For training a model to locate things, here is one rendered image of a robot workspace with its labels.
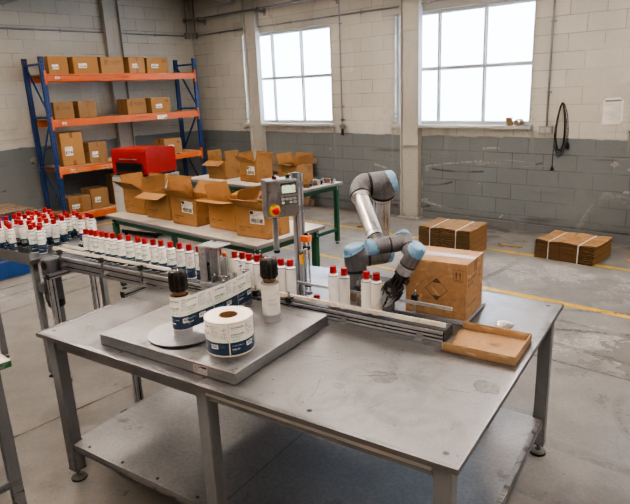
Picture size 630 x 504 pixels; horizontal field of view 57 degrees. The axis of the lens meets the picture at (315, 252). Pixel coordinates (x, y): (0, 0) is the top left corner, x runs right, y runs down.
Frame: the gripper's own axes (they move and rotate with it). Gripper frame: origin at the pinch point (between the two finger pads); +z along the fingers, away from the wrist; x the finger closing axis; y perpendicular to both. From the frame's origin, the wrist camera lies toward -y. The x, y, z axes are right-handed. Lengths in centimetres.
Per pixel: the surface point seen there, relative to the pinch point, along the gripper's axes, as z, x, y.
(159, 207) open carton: 156, -262, -141
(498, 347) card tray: -18, 51, 0
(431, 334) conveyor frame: -6.0, 25.6, 5.8
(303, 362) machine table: 15, -5, 50
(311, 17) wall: 33, -466, -592
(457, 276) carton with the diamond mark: -25.0, 18.1, -16.7
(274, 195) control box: -10, -76, -1
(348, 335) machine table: 13.8, -2.9, 18.0
